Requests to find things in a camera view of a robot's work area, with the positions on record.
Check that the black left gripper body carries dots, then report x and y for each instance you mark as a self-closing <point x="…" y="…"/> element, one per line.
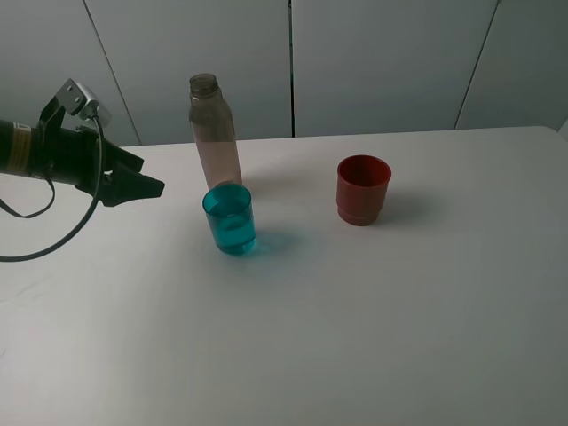
<point x="69" y="150"/>

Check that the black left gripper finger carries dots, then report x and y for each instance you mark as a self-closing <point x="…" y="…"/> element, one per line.
<point x="115" y="155"/>
<point x="123" y="184"/>

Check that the brown transparent water bottle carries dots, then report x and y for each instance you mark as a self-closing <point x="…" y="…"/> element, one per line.
<point x="211" y="119"/>

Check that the teal transparent plastic cup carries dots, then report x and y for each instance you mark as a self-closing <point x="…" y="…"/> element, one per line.
<point x="228" y="208"/>

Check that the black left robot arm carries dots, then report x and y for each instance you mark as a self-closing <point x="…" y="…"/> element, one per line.
<point x="17" y="150"/>

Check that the red plastic cup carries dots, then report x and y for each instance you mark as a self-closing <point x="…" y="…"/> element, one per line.
<point x="362" y="183"/>

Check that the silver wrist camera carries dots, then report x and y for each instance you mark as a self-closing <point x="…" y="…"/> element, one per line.
<point x="79" y="100"/>

